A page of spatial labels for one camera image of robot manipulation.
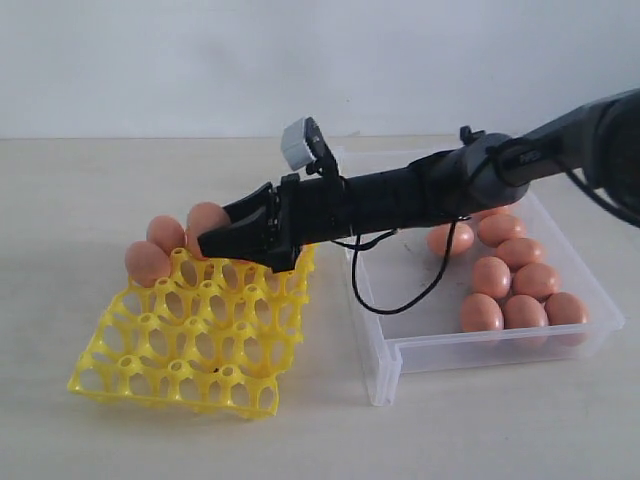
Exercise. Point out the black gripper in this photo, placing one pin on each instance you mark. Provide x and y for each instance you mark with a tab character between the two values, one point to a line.
309	211

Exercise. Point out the brown egg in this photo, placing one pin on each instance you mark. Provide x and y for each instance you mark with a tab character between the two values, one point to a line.
495	211
537	280
519	252
491	276
145	263
203	217
495	229
440	240
564	308
480	312
523	311
166	233

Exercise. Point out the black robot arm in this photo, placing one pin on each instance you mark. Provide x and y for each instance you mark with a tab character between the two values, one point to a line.
489	170

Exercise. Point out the yellow plastic egg tray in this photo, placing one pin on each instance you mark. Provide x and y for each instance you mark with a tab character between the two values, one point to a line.
213	336

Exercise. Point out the clear plastic box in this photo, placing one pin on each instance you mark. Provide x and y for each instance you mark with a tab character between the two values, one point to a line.
428	337

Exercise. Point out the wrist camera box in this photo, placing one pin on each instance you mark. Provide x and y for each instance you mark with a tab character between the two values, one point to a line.
303	147

